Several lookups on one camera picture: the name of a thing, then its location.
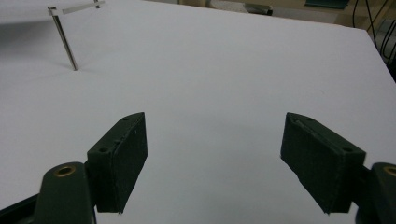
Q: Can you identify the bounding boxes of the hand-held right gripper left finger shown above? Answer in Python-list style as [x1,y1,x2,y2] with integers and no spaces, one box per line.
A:
[86,111,149,215]

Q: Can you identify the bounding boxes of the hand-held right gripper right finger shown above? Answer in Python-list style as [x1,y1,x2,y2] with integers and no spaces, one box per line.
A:
[279,111,367,216]

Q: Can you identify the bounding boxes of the clear acrylic panel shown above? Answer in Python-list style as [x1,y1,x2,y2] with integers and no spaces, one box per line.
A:
[0,0,106,17]

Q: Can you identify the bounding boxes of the green mat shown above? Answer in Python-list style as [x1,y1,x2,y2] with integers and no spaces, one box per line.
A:
[304,0,350,10]

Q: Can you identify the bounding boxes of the dark object on floor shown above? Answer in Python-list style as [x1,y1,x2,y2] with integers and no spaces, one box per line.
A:
[244,3,274,17]

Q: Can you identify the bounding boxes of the black cables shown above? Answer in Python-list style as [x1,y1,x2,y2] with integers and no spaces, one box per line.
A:
[351,0,396,64]

